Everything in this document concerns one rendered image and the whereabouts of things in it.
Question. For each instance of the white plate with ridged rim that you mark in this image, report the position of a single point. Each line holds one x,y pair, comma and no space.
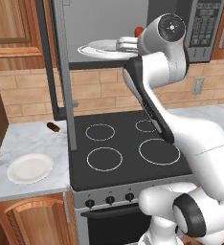
98,49

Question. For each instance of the small red object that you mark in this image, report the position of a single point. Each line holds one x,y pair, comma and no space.
138,31

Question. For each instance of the grey microwave door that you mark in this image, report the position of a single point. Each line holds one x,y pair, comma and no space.
62,63

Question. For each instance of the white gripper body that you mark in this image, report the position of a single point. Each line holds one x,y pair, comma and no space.
126,44

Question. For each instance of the wooden wall cupboard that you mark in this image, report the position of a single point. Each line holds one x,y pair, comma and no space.
15,28

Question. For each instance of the plain white plate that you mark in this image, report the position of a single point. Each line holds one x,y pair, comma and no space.
30,168

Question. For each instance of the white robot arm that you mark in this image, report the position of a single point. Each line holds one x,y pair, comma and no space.
193,140

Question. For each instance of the wooden base cupboard door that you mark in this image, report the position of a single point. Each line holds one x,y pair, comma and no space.
34,220

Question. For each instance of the black hob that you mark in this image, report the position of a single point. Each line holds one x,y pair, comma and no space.
123,153

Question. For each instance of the silver oven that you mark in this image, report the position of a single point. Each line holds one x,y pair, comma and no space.
82,197

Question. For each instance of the black oven door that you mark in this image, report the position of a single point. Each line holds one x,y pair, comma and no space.
117,229

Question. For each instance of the grey microwave oven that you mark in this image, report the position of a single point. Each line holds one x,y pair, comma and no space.
203,28

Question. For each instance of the grey wall socket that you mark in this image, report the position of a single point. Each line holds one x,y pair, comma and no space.
198,85

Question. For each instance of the black oven knob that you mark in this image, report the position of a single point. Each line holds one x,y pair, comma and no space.
110,200
90,203
129,196

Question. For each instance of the dark brown carrot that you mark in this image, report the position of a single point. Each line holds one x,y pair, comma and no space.
53,127

